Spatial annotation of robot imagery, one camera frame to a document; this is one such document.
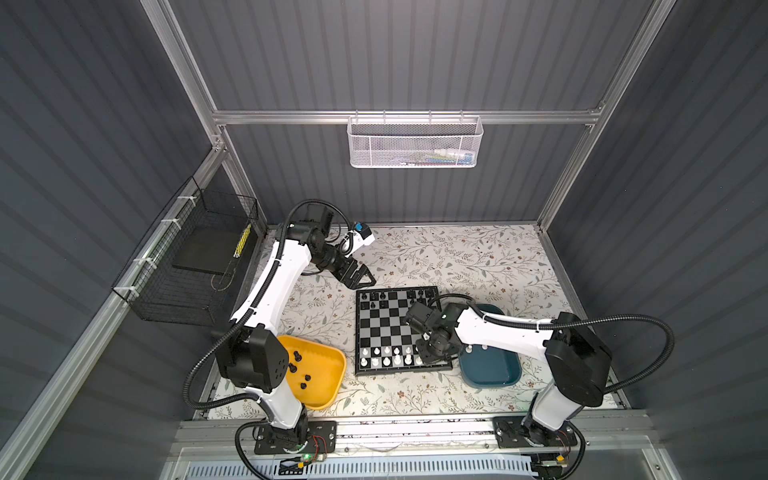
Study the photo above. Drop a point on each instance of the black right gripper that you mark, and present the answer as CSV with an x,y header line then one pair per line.
x,y
425,357

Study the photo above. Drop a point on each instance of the black white chessboard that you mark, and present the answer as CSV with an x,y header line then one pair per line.
x,y
384,341

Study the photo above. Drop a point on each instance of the teal plastic tray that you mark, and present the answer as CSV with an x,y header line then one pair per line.
x,y
486,367

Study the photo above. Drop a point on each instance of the white wire mesh basket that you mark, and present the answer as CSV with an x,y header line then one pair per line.
x,y
420,142

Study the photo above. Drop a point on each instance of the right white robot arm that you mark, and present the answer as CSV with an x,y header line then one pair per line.
x,y
578,361

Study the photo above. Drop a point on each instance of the yellow plastic tray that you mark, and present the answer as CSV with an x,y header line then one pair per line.
x,y
315,371

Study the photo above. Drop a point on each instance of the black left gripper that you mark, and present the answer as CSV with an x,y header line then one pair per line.
x,y
353,283

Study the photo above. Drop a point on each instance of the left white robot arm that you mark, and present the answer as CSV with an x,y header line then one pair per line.
x,y
254,359

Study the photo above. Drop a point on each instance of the black wire basket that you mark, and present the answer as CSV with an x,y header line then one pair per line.
x,y
195,262

